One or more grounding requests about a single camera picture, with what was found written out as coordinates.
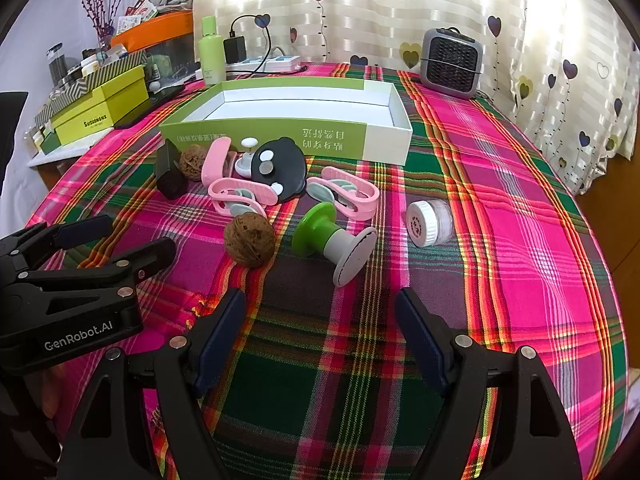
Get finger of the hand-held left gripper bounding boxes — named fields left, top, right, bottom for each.
left=0, top=214, right=115, bottom=273
left=22, top=237, right=177, bottom=311

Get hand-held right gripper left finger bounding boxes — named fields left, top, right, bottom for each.
left=57, top=287, right=248, bottom=480

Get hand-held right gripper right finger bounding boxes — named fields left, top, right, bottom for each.
left=395, top=287, right=583, bottom=480

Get black rectangular device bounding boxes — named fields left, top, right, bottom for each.
left=155, top=140, right=190, bottom=200

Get pink plastic clip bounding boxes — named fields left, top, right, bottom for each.
left=207, top=176, right=283, bottom=221
left=200, top=138, right=238, bottom=186
left=306, top=166, right=381, bottom=221

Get brown walnut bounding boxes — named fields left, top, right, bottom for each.
left=179, top=145, right=207, bottom=182
left=223, top=212, right=276, bottom=269

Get small white jar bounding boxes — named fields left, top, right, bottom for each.
left=405, top=200, right=456, bottom=248

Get small white knob stand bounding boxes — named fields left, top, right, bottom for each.
left=235, top=137, right=261, bottom=178

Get green and white spool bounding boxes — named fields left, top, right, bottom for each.
left=291, top=201, right=378, bottom=288

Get green and white cardboard box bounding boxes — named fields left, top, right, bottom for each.
left=160, top=79, right=414, bottom=166

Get white side table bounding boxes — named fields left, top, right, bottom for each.
left=27, top=125, right=116, bottom=168

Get pink green plaid tablecloth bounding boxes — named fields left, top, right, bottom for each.
left=25, top=62, right=628, bottom=480

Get yellow-green cardboard box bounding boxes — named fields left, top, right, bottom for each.
left=50, top=65, right=151, bottom=143

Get black smartphone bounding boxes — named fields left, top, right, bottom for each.
left=120, top=85, right=186, bottom=128

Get striped zigzag box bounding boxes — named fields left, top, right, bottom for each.
left=35, top=50, right=146, bottom=121

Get glass jar dark lid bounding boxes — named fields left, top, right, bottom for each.
left=47, top=45, right=68, bottom=86

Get purple decorative branches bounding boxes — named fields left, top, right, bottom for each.
left=70, top=0, right=146, bottom=48

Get light green lotion bottle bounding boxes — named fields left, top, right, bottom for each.
left=198, top=16, right=227, bottom=86

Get wooden cabinet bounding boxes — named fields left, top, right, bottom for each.
left=572, top=152, right=640, bottom=376

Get black charger adapter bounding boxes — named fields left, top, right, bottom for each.
left=222, top=35, right=247, bottom=65

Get orange lidded clear bin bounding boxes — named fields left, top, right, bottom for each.
left=110, top=10, right=201, bottom=81

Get white power strip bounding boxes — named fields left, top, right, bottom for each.
left=225, top=55, right=302, bottom=78

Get grey space heater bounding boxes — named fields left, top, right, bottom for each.
left=419, top=27, right=485, bottom=100

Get cream curtain with hearts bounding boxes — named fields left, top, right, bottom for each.
left=192, top=0, right=640, bottom=196

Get black charging cable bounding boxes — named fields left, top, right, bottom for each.
left=229, top=14, right=274, bottom=77

